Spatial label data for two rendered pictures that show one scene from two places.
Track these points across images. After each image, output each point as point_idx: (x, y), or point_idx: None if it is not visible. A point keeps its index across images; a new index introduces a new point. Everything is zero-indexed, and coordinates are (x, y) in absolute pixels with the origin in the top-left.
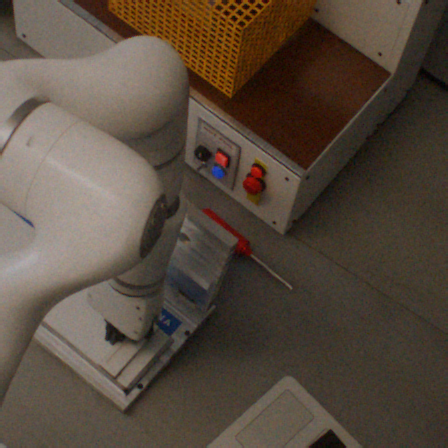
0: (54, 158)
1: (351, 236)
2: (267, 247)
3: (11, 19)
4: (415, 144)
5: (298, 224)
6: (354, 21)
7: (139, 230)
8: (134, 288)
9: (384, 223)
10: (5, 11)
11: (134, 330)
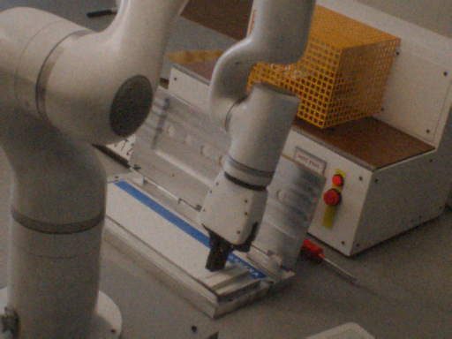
0: None
1: (401, 269)
2: (335, 262)
3: None
4: (448, 239)
5: (359, 256)
6: (410, 107)
7: None
8: (248, 171)
9: (426, 268)
10: None
11: (237, 230)
